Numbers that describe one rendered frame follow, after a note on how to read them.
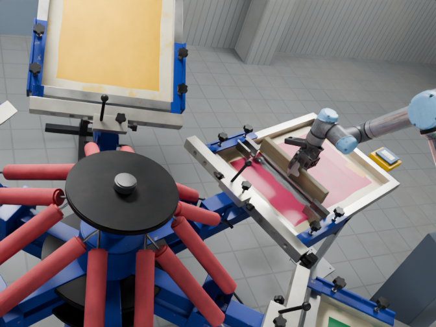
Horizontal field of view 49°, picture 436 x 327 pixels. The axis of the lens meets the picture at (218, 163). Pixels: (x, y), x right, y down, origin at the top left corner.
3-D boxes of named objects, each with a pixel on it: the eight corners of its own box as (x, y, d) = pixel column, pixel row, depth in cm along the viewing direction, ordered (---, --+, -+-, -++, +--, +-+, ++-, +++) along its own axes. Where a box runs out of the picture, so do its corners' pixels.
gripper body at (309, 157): (304, 172, 203) (316, 151, 195) (290, 158, 206) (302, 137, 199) (314, 167, 207) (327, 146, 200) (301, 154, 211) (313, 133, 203)
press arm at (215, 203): (230, 195, 192) (233, 187, 189) (239, 205, 189) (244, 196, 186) (197, 209, 181) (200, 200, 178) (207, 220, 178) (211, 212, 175)
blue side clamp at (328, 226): (332, 219, 207) (339, 208, 203) (341, 227, 205) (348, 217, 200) (288, 246, 188) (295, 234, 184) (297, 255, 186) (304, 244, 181)
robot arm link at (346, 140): (367, 137, 188) (348, 119, 193) (350, 143, 181) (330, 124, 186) (357, 152, 193) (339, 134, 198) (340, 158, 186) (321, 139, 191)
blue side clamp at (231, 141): (247, 139, 232) (252, 128, 228) (254, 146, 230) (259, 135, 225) (200, 156, 213) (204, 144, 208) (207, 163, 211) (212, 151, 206)
